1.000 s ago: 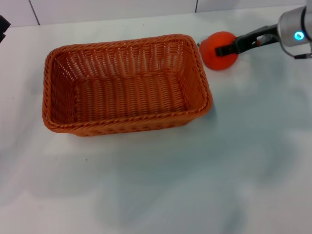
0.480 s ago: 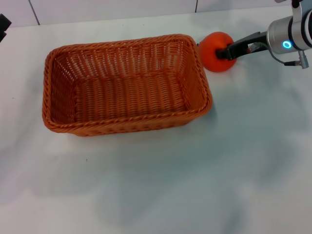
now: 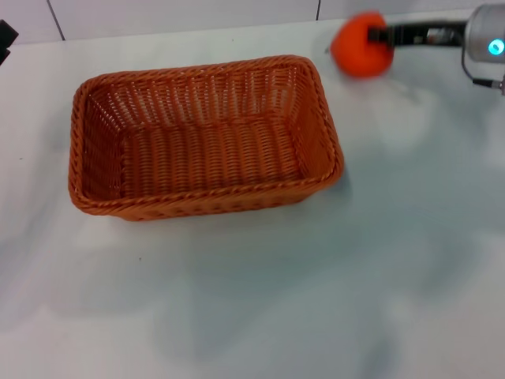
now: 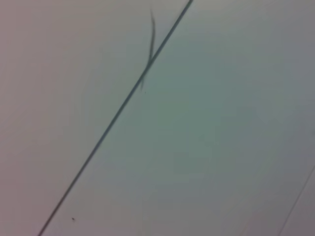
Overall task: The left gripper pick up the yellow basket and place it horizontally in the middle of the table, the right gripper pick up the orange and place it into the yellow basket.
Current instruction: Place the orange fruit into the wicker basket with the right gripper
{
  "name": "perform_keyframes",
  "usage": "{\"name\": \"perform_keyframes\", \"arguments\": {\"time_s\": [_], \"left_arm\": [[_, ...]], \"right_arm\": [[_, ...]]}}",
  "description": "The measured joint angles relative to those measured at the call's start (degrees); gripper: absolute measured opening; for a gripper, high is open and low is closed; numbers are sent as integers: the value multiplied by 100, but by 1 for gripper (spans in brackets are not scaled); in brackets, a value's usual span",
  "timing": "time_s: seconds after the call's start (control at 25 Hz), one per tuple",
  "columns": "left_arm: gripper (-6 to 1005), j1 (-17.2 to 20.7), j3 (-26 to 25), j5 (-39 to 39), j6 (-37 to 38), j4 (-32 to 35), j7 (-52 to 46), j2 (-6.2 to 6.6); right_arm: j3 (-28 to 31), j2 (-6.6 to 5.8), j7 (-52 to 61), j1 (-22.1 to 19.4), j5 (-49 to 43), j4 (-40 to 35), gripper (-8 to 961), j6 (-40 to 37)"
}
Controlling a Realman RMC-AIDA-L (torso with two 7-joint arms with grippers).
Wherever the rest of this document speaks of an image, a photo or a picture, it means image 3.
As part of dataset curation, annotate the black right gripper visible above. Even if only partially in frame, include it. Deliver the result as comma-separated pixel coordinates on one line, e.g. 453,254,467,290
367,20,469,49

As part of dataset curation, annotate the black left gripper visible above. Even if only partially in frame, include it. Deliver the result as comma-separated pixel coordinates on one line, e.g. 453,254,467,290
0,18,20,66

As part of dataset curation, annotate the orange toy pear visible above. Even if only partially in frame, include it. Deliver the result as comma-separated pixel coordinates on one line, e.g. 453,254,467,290
324,10,395,79

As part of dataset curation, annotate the orange woven plastic basket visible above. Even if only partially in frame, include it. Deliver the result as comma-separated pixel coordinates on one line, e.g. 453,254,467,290
68,54,346,223

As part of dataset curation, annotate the grey arm cable with plug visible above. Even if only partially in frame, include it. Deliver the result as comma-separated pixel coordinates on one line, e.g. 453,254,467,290
462,54,505,95

